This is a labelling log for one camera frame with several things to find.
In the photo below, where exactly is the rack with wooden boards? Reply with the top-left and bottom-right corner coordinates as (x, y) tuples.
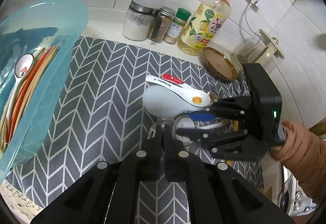
(309, 117), (326, 135)

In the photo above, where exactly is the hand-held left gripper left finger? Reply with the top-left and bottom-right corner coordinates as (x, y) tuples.
(30, 125), (163, 224)

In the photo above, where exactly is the metal spoon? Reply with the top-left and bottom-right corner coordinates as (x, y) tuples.
(149, 117), (176, 143)

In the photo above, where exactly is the spice jar silver lid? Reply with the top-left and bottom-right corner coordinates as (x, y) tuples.
(149, 7), (176, 43)

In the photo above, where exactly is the spice jar green lid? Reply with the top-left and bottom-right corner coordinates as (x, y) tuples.
(164, 8), (192, 44)

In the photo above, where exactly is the glass kettle beige base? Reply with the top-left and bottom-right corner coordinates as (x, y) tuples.
(233, 29), (286, 74)

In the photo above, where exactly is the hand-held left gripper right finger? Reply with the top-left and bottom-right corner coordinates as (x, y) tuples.
(164, 124), (294, 224)

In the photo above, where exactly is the white spoon mushroom print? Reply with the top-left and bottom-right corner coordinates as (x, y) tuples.
(5, 54), (35, 123)

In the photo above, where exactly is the white spoon flower print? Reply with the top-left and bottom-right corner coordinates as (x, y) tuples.
(173, 115), (225, 145)

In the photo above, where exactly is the grey chevron placemat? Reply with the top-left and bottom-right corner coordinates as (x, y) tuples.
(0, 36), (265, 224)

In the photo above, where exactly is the person's right forearm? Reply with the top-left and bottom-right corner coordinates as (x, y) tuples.
(288, 129), (326, 207)

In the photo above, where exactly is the person's right hand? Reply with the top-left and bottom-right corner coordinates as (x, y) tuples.
(270, 121), (305, 162)

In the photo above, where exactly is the bundle of wooden chopsticks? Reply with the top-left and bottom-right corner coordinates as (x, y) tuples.
(0, 45), (60, 156)

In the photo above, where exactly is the red chopstick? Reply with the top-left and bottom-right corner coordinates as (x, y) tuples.
(6, 51), (49, 143)
(9, 48), (53, 142)

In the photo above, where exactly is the blue plastic basin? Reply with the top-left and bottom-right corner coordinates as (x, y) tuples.
(0, 0), (89, 184)

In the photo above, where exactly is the white spoon duck print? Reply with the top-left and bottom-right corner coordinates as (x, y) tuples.
(145, 75), (210, 107)

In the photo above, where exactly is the white rice paddle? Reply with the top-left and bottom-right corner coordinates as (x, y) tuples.
(142, 84), (212, 118)

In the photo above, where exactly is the yellow dish soap bottle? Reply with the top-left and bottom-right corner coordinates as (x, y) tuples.
(177, 0), (238, 57)

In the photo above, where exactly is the glass jar white powder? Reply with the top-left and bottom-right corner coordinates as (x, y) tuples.
(122, 0), (156, 41)

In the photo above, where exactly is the brown glass dish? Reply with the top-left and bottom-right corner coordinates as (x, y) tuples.
(202, 47), (238, 82)

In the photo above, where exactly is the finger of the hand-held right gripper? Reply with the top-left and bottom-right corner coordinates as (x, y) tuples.
(185, 95), (252, 123)
(176, 125), (250, 143)

